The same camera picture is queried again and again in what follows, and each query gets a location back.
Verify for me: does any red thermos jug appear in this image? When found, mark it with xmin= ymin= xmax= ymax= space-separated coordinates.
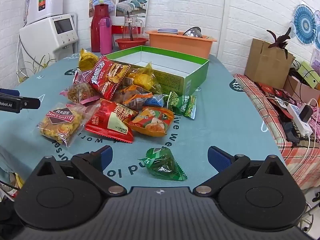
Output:
xmin=90 ymin=3 xmax=112 ymax=53

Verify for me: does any orange plastic basin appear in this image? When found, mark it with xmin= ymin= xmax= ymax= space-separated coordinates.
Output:
xmin=145 ymin=30 xmax=218 ymax=59

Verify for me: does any tall cardboard box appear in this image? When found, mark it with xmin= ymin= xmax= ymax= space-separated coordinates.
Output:
xmin=244 ymin=38 xmax=296 ymax=90

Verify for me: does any green triangular snack packet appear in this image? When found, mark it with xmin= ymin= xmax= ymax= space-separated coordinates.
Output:
xmin=137 ymin=147 xmax=188 ymax=182

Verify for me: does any dry grass plant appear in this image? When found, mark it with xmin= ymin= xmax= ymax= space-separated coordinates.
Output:
xmin=17 ymin=54 xmax=57 ymax=83

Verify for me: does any red plastic bowl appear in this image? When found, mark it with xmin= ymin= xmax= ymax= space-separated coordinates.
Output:
xmin=115 ymin=37 xmax=149 ymax=51

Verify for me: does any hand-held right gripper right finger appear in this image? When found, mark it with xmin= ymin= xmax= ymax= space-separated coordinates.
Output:
xmin=193 ymin=145 xmax=288 ymax=196

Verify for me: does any clear packet of yellow puffs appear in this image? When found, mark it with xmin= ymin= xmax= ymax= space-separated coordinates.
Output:
xmin=36 ymin=102 xmax=95 ymax=148

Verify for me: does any plaid cloth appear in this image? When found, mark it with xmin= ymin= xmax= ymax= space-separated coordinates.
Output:
xmin=234 ymin=73 xmax=320 ymax=191

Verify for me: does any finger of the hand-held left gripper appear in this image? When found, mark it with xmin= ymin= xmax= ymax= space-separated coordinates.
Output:
xmin=19 ymin=97 xmax=41 ymax=110
xmin=0 ymin=88 xmax=20 ymax=97

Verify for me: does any open cardboard box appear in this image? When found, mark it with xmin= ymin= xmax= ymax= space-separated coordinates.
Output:
xmin=282 ymin=74 xmax=320 ymax=106

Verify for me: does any glass pitcher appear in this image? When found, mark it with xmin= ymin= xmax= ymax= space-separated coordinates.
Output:
xmin=121 ymin=15 xmax=146 ymax=42

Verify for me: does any dark red snack packet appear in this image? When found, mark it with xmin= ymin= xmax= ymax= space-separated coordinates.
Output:
xmin=73 ymin=69 xmax=93 ymax=85

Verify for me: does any orange chip packet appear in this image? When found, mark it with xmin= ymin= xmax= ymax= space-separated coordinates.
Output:
xmin=123 ymin=106 xmax=175 ymax=138

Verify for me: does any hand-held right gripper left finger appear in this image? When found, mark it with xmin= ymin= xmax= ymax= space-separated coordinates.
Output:
xmin=32 ymin=145 xmax=127 ymax=196

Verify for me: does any green cardboard box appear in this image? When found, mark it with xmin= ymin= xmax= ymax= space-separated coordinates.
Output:
xmin=104 ymin=45 xmax=210 ymax=97

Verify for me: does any large red chip packet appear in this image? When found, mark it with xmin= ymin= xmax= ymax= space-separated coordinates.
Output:
xmin=88 ymin=55 xmax=132 ymax=101

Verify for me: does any orange snack packet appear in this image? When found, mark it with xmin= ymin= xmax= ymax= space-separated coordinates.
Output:
xmin=119 ymin=85 xmax=153 ymax=110

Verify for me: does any black charger plug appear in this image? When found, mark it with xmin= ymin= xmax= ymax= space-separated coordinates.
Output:
xmin=299 ymin=104 xmax=313 ymax=123

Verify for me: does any white appliance with screen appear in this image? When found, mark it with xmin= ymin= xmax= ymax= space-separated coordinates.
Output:
xmin=19 ymin=12 xmax=79 ymax=81

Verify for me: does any wall poster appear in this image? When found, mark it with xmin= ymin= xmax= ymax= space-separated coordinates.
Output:
xmin=88 ymin=0 xmax=151 ymax=27

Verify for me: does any clear yellow snack packet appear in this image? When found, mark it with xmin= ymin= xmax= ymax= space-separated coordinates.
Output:
xmin=126 ymin=62 xmax=163 ymax=96

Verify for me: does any steel bowl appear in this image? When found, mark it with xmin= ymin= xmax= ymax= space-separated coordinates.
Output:
xmin=183 ymin=26 xmax=203 ymax=38

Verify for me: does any yellow-green box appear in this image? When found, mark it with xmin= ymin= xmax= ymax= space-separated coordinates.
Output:
xmin=297 ymin=61 xmax=320 ymax=91

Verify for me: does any teal printed tablecloth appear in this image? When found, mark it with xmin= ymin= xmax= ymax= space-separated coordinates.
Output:
xmin=0 ymin=52 xmax=286 ymax=189

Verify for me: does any white wall water purifier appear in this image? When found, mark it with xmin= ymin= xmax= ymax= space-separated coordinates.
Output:
xmin=24 ymin=0 xmax=63 ymax=26

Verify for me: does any blue paper fan decoration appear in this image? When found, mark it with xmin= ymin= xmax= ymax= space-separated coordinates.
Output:
xmin=292 ymin=3 xmax=318 ymax=46

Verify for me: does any shiny gold snack packet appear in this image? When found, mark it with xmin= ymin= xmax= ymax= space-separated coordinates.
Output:
xmin=78 ymin=48 xmax=100 ymax=72

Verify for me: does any purple plant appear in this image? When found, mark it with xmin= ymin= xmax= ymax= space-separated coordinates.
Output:
xmin=266 ymin=26 xmax=292 ymax=60

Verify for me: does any white power strip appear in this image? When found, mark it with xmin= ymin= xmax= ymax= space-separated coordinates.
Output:
xmin=286 ymin=103 xmax=313 ymax=137

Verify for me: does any pink bottle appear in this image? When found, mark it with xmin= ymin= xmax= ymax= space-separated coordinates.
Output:
xmin=99 ymin=17 xmax=113 ymax=55

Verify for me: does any pink-edged brown snack packet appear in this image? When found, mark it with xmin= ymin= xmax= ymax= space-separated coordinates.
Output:
xmin=60 ymin=82 xmax=102 ymax=106

